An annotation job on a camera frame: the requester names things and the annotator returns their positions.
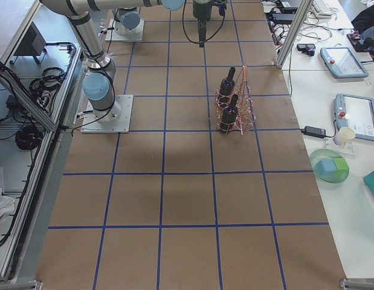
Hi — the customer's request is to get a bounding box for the green bowl with blocks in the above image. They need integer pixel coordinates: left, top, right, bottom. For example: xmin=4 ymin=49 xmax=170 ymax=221
xmin=309 ymin=149 xmax=349 ymax=184

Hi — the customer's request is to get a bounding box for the black power adapter brick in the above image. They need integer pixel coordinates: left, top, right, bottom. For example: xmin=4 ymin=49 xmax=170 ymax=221
xmin=301 ymin=126 xmax=326 ymax=139

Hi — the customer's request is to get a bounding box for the white crumpled cloth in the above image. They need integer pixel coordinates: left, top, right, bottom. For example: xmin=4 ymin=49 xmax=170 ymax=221
xmin=0 ymin=167 xmax=16 ymax=230

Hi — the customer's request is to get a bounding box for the black small device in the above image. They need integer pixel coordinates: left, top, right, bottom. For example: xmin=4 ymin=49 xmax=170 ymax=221
xmin=296 ymin=43 xmax=315 ymax=57

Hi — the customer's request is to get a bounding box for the blue teach pendant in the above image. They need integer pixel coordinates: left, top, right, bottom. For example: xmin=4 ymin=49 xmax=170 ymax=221
xmin=320 ymin=47 xmax=369 ymax=79
xmin=334 ymin=94 xmax=374 ymax=141

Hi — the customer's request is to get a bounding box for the far blue teach pendant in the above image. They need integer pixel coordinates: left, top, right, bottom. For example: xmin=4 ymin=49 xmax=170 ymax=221
xmin=320 ymin=47 xmax=369 ymax=79

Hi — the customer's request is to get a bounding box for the aluminium frame post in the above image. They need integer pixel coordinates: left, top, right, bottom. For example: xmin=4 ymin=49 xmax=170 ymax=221
xmin=276 ymin=0 xmax=313 ymax=69

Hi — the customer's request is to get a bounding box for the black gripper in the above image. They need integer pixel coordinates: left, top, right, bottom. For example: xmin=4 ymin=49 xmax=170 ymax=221
xmin=192 ymin=0 xmax=212 ymax=47

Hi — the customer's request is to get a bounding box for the near blue teach pendant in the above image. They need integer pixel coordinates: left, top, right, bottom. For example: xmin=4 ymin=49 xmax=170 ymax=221
xmin=334 ymin=94 xmax=374 ymax=141

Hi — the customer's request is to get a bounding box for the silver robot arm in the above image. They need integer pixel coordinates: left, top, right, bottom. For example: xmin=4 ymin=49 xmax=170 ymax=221
xmin=41 ymin=1 xmax=187 ymax=72
xmin=114 ymin=2 xmax=211 ymax=48

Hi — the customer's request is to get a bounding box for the paper cup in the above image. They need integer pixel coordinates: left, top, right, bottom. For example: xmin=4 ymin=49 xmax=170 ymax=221
xmin=333 ymin=127 xmax=356 ymax=146

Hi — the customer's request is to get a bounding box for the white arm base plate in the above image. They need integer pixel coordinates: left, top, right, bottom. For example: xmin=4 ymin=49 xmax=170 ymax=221
xmin=105 ymin=19 xmax=145 ymax=42
xmin=80 ymin=95 xmax=134 ymax=134

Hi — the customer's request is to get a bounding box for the copper wire wine basket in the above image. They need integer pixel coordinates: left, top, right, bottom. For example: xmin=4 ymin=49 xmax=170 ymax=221
xmin=215 ymin=65 xmax=256 ymax=135

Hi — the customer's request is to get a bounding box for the dark wine bottle in basket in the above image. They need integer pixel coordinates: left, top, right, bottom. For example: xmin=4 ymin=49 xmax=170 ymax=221
xmin=219 ymin=94 xmax=239 ymax=134

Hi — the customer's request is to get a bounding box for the brown paper table mat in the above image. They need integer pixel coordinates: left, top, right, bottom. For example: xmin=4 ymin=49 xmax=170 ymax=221
xmin=36 ymin=1 xmax=344 ymax=289

